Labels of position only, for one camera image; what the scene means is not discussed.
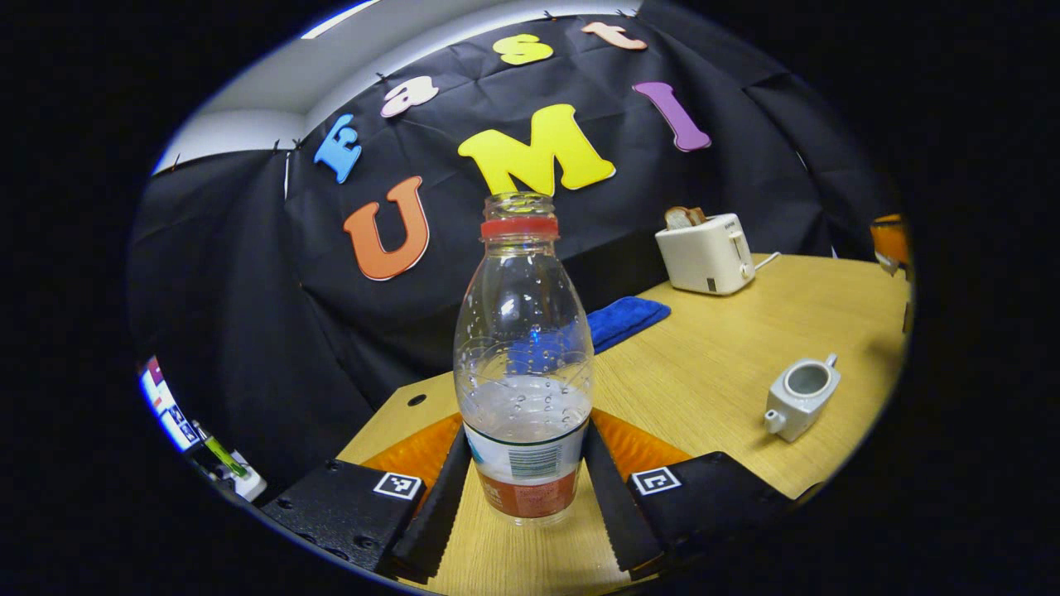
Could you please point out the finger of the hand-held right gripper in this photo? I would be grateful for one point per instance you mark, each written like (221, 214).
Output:
(890, 238)

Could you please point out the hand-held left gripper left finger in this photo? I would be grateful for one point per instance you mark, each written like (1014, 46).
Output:
(435, 513)

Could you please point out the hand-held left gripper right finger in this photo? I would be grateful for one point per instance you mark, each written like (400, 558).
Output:
(617, 513)

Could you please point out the white floral teacup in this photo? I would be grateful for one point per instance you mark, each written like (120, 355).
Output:
(795, 406)

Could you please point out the clear plastic water bottle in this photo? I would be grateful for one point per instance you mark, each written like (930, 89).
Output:
(522, 331)

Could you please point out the white toaster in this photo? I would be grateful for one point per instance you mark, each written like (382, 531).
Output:
(704, 257)

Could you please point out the small white box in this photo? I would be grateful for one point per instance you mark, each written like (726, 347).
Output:
(247, 482)

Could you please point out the blue folded towel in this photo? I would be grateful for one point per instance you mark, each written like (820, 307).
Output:
(629, 319)

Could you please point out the toasted bread slice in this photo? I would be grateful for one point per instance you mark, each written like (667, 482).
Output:
(683, 218)

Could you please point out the computer monitor screen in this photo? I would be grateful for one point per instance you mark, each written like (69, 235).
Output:
(170, 410)

